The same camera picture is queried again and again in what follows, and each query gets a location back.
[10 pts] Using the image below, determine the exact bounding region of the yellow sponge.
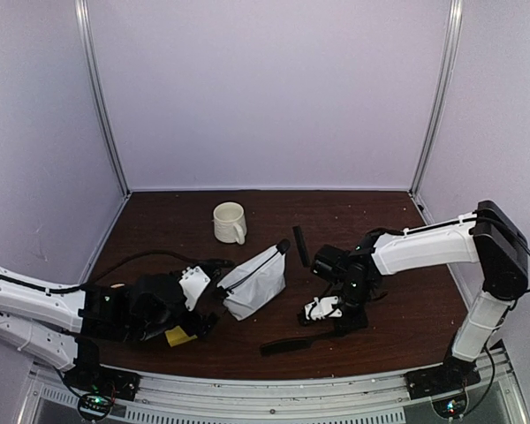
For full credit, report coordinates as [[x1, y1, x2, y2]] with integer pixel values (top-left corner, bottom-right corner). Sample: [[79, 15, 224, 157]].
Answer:
[[164, 326, 198, 347]]

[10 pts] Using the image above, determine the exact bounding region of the black handled comb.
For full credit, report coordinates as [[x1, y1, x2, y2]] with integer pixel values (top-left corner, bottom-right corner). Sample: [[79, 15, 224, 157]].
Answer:
[[259, 332, 336, 357]]

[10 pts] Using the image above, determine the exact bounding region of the white paper bag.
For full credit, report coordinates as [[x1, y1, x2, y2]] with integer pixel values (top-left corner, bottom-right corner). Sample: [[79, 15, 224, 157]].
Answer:
[[215, 245, 286, 321]]

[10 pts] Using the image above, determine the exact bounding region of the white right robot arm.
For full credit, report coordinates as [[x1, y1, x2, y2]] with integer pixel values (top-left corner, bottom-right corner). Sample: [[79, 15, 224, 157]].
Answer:
[[332, 201, 528, 390]]

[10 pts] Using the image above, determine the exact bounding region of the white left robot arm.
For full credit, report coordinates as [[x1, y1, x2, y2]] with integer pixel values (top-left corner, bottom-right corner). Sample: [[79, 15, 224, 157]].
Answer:
[[0, 257, 232, 392]]

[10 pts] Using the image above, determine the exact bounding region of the black straight comb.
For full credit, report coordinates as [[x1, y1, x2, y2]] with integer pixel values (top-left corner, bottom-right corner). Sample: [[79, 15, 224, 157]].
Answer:
[[292, 225, 311, 268]]

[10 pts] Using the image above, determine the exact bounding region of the cream ceramic mug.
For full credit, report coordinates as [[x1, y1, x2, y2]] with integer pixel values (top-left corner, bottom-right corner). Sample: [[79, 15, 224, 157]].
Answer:
[[213, 201, 247, 246]]

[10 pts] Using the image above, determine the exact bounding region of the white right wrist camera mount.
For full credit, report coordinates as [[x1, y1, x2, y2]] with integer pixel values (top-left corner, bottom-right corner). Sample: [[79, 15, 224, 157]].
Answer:
[[298, 296, 343, 326]]

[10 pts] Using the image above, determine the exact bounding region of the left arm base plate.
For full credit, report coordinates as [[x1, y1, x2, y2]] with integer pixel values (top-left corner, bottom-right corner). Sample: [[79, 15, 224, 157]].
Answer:
[[64, 365, 140, 401]]

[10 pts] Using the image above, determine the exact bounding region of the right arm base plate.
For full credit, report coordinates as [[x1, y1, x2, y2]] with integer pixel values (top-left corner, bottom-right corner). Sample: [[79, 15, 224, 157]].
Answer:
[[405, 363, 481, 400]]

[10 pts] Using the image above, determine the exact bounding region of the aluminium front rail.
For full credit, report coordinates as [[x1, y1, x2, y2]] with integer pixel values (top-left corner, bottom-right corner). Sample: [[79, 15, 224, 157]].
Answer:
[[17, 339, 526, 424]]

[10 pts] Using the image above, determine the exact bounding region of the left aluminium corner post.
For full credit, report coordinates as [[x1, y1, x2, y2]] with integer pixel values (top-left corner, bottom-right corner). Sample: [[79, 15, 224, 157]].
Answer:
[[74, 0, 131, 198]]

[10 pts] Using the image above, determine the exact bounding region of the aluminium corner post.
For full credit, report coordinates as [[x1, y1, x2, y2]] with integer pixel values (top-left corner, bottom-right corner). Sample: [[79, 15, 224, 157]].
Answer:
[[409, 0, 464, 198], [74, 0, 131, 198]]

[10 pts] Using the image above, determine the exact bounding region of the right aluminium corner post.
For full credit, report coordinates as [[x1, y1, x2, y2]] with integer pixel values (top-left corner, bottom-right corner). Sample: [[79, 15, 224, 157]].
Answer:
[[409, 0, 464, 198]]

